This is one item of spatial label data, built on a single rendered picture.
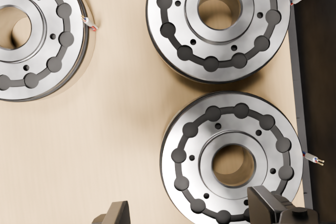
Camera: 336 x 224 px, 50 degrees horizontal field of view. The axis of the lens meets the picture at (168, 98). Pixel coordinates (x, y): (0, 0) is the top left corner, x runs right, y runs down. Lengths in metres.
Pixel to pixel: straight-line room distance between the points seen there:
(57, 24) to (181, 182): 0.14
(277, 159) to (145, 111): 0.11
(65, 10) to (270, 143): 0.17
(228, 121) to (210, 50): 0.05
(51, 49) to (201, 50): 0.11
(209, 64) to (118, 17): 0.08
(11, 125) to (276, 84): 0.21
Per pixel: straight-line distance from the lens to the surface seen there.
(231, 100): 0.26
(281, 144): 0.27
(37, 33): 0.27
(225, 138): 0.25
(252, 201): 0.16
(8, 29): 0.31
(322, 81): 0.27
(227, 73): 0.26
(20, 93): 0.27
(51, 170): 0.31
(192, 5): 0.26
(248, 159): 0.28
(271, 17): 0.27
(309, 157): 0.27
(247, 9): 0.26
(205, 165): 0.25
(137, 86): 0.29
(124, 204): 0.16
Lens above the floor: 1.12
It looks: 88 degrees down
